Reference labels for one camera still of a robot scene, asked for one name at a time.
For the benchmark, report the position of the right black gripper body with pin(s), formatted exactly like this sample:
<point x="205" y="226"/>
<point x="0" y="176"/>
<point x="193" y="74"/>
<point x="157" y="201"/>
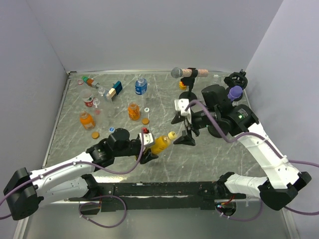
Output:
<point x="200" y="119"/>

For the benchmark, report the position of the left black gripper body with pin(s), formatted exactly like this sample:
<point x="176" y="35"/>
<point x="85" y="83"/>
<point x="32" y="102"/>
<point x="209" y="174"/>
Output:
<point x="132" y="149"/>

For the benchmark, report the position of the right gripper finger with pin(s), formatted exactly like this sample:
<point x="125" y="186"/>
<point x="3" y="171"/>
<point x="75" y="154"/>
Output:
<point x="185" y="139"/>
<point x="177" y="119"/>

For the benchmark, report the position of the tall yellow juice bottle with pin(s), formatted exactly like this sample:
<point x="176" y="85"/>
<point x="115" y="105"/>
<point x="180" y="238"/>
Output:
<point x="163" y="142"/>

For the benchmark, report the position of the orange bottle cap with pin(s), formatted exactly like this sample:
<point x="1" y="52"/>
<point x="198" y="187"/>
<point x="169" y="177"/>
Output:
<point x="95" y="135"/>
<point x="145" y="121"/>

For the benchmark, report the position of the small orange juice bottle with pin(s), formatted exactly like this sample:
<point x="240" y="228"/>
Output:
<point x="133" y="111"/>

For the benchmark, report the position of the blue label water bottle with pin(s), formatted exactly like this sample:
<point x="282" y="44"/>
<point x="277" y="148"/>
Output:
<point x="141" y="86"/>

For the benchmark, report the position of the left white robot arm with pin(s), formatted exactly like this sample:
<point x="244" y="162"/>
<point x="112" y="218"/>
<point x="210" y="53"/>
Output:
<point x="27" y="190"/>

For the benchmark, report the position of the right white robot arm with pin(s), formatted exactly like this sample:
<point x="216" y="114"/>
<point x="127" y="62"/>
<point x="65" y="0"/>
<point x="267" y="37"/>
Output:
<point x="282" y="181"/>

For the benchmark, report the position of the clear bottle at back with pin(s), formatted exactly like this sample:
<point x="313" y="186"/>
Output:
<point x="216" y="79"/>

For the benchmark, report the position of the open orange juice bottle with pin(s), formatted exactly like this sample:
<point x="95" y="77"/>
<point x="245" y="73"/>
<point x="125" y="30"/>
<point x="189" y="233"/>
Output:
<point x="87" y="120"/>

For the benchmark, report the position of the red label clear bottle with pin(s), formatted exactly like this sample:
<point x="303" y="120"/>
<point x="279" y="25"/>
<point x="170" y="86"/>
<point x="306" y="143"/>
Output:
<point x="87" y="97"/>

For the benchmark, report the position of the yellow toy brick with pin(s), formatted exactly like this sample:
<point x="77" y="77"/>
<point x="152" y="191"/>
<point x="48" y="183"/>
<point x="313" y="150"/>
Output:
<point x="182" y="86"/>

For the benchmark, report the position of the purple microphone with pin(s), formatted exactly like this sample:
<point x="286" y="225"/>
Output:
<point x="235" y="93"/>

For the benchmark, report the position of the pink glitter microphone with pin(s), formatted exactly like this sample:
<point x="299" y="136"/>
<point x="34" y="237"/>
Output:
<point x="189" y="72"/>

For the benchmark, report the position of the black round holder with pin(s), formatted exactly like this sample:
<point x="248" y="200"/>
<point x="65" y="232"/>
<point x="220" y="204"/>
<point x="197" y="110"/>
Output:
<point x="236" y="79"/>

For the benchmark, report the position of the clear small cup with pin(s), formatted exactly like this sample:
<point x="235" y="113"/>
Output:
<point x="96" y="102"/>
<point x="101" y="91"/>

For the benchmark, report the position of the blue and wood block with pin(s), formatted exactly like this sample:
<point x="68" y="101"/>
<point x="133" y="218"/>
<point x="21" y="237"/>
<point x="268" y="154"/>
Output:
<point x="114" y="91"/>

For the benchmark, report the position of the colourful block stack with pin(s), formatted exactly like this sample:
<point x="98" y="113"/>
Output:
<point x="90" y="82"/>

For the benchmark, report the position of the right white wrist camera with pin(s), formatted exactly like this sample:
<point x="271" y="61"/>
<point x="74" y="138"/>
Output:
<point x="181" y="106"/>

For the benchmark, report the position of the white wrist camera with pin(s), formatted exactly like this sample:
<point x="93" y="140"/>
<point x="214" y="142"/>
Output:
<point x="181" y="106"/>
<point x="147" y="137"/>

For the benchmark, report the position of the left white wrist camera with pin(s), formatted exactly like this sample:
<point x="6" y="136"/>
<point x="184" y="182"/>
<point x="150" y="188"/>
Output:
<point x="147" y="137"/>

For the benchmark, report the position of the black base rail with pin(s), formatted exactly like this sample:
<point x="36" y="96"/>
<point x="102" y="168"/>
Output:
<point x="163" y="195"/>

